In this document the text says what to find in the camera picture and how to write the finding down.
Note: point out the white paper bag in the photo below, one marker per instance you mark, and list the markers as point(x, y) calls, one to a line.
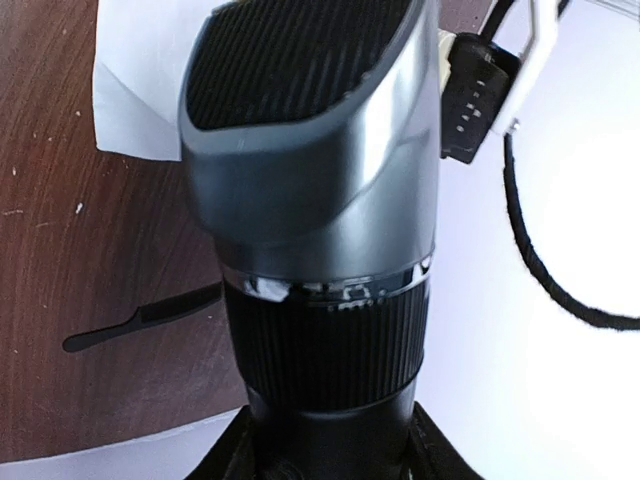
point(521, 388)

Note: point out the black handled comb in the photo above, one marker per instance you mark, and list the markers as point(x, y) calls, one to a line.
point(147, 316)

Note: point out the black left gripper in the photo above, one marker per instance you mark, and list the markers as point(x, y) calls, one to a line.
point(481, 75)

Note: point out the grey black hair clipper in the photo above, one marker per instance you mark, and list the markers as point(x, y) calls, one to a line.
point(310, 132)

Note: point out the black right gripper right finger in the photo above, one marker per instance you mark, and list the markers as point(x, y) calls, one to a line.
point(430, 455)

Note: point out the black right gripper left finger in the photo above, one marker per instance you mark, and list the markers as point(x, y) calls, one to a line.
point(232, 456)

